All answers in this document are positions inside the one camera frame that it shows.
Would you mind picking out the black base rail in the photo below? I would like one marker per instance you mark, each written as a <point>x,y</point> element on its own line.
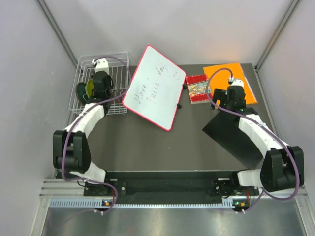
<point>169,187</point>

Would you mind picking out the grey cable duct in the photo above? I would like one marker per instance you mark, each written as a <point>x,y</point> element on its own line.
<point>104,204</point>

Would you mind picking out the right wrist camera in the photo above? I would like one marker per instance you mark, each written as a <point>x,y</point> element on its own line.
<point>235,82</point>

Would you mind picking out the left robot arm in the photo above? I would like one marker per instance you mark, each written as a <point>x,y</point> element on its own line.
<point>71,151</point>

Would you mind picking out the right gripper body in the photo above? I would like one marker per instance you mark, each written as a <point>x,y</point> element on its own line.
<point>221,95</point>

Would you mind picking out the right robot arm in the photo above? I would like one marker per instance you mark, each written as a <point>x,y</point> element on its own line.
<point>272,164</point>

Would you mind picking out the black box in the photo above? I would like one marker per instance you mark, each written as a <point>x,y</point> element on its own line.
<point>223,129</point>

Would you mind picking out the lime green plate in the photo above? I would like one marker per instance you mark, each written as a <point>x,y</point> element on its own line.
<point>90,88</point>

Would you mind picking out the white wire dish rack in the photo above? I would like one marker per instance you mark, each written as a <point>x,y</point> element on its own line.
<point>118,64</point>

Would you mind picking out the dark green plate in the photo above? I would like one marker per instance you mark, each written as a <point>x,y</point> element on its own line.
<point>81,93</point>

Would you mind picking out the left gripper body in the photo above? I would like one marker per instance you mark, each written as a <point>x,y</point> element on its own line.
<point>109,94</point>

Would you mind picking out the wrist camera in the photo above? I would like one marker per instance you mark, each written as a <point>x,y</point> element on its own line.
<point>235,82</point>
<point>101,65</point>

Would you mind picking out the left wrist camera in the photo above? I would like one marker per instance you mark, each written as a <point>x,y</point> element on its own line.
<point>101,65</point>

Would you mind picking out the pink framed whiteboard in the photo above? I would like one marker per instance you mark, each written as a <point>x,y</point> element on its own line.
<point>155,89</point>

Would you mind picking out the red patterned paperback book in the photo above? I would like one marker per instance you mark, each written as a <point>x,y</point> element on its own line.
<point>196,85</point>

